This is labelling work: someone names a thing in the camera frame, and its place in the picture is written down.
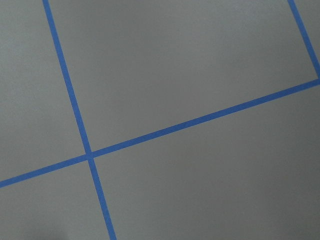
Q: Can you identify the brown paper table mat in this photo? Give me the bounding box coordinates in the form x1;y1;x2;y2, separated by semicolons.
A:
0;0;320;240

